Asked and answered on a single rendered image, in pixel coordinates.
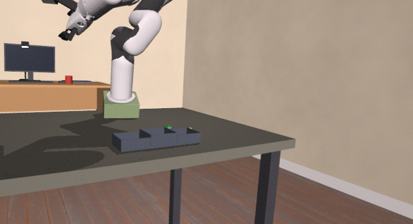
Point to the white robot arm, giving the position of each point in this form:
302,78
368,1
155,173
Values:
125,42

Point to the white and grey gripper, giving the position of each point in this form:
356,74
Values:
76,24

